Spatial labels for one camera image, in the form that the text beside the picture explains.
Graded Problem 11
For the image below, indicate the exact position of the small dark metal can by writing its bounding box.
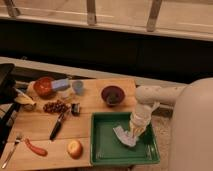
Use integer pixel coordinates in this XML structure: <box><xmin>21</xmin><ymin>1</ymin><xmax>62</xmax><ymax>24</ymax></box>
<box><xmin>71</xmin><ymin>103</ymin><xmax>80</xmax><ymax>116</ymax></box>

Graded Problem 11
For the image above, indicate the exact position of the metal railing post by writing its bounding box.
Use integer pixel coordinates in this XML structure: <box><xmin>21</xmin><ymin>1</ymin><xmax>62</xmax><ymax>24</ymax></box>
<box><xmin>3</xmin><ymin>0</ymin><xmax>21</xmax><ymax>18</ymax></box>
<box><xmin>146</xmin><ymin>0</ymin><xmax>162</xmax><ymax>32</ymax></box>
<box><xmin>86</xmin><ymin>0</ymin><xmax>96</xmax><ymax>26</ymax></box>

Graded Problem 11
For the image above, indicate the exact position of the grey towel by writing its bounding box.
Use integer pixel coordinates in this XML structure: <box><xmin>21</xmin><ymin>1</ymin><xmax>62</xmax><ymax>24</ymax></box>
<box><xmin>113</xmin><ymin>125</ymin><xmax>138</xmax><ymax>147</ymax></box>

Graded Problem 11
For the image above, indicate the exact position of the bunch of dark grapes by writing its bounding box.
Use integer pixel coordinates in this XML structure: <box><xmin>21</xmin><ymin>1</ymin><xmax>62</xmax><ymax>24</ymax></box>
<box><xmin>43</xmin><ymin>100</ymin><xmax>69</xmax><ymax>114</ymax></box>

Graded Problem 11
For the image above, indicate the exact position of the orange red bowl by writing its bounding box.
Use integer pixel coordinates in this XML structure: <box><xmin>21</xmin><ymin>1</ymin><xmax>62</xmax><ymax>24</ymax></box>
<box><xmin>33</xmin><ymin>77</ymin><xmax>55</xmax><ymax>98</ymax></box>

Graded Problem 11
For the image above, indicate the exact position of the blue sponge block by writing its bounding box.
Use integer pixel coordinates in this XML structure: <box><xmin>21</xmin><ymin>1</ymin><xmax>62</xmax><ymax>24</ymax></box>
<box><xmin>51</xmin><ymin>79</ymin><xmax>70</xmax><ymax>91</ymax></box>

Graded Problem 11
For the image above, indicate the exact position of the black handled knife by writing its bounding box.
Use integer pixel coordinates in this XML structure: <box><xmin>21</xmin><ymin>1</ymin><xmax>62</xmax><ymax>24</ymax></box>
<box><xmin>49</xmin><ymin>113</ymin><xmax>65</xmax><ymax>141</ymax></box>

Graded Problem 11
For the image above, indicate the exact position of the green plastic tray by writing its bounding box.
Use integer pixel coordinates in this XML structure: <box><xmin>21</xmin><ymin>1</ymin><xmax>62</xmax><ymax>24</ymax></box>
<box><xmin>90</xmin><ymin>112</ymin><xmax>160</xmax><ymax>166</ymax></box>

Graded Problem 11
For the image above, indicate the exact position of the silver fork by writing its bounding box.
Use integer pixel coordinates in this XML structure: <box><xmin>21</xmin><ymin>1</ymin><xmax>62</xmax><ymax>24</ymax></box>
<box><xmin>1</xmin><ymin>134</ymin><xmax>22</xmax><ymax>169</ymax></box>

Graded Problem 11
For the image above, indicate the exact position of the dark red bowl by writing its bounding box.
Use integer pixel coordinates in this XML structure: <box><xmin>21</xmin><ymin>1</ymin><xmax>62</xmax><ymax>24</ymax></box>
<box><xmin>101</xmin><ymin>86</ymin><xmax>125</xmax><ymax>106</ymax></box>

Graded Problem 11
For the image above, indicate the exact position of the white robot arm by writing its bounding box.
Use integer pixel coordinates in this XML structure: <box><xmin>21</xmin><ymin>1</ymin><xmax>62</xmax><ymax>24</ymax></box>
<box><xmin>130</xmin><ymin>78</ymin><xmax>213</xmax><ymax>171</ymax></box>

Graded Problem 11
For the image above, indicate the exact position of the banana piece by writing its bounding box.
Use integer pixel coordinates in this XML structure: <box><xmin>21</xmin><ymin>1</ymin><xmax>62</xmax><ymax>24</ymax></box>
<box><xmin>15</xmin><ymin>95</ymin><xmax>36</xmax><ymax>111</ymax></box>

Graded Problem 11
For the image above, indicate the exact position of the red sausage toy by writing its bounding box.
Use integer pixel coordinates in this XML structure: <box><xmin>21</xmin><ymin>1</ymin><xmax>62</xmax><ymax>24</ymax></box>
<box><xmin>24</xmin><ymin>139</ymin><xmax>48</xmax><ymax>156</ymax></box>

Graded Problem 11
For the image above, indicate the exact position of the black equipment at left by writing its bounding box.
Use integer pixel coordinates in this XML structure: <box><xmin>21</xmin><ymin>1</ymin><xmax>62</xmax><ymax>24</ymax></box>
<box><xmin>0</xmin><ymin>63</ymin><xmax>18</xmax><ymax>156</ymax></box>

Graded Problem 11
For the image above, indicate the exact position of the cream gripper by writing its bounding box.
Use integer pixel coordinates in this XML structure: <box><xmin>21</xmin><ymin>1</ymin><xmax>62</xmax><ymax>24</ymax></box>
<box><xmin>129</xmin><ymin>121</ymin><xmax>146</xmax><ymax>137</ymax></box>

